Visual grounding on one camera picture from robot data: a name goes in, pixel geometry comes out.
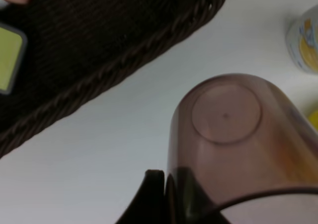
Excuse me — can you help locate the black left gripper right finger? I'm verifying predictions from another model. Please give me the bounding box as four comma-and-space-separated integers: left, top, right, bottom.
165, 167, 229, 224

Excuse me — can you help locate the yellow lemon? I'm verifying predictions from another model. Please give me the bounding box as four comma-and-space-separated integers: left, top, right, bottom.
308, 110, 318, 131

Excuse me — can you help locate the dark green pump bottle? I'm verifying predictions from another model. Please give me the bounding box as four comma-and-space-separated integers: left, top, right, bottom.
0, 22, 28, 95

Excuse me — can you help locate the translucent pink plastic cup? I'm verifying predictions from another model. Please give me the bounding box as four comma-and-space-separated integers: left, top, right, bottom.
167, 74, 318, 213

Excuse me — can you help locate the dark brown wicker basket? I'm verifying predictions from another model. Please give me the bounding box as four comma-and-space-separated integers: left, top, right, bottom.
0, 0, 226, 156

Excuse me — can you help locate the white bottle blue cap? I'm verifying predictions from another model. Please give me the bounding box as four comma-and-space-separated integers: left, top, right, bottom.
286, 5, 318, 74

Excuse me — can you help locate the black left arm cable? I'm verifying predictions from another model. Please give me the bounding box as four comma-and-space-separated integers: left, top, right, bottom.
203, 187, 318, 216

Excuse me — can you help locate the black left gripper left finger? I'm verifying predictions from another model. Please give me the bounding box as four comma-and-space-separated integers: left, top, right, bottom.
117, 170, 164, 224

